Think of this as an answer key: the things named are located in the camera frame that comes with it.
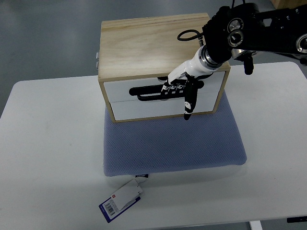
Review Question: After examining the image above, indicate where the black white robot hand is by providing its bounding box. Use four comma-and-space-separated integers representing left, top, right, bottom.
161, 45, 222, 120

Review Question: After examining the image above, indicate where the black drawer handle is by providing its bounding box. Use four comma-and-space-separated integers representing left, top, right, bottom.
129, 80, 189, 102

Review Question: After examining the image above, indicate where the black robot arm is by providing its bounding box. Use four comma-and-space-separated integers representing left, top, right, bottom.
177, 2, 307, 75

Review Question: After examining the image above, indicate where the white bottom drawer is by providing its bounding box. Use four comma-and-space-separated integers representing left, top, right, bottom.
111, 92, 218, 121

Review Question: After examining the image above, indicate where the wooden drawer cabinet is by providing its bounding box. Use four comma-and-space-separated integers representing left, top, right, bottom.
97, 12, 231, 124

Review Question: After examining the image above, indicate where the blue mesh cushion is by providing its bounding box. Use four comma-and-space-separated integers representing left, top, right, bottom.
103, 95, 247, 177

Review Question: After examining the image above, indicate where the cardboard box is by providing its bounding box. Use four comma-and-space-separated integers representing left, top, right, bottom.
270, 0, 307, 10

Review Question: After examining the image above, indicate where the white blue product tag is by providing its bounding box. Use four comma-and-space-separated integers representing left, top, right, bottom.
99, 179, 143, 223

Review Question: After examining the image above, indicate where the white table leg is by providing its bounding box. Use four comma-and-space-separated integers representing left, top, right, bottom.
249, 220, 263, 230

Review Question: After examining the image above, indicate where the black table control panel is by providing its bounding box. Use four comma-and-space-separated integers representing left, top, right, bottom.
287, 216, 307, 223

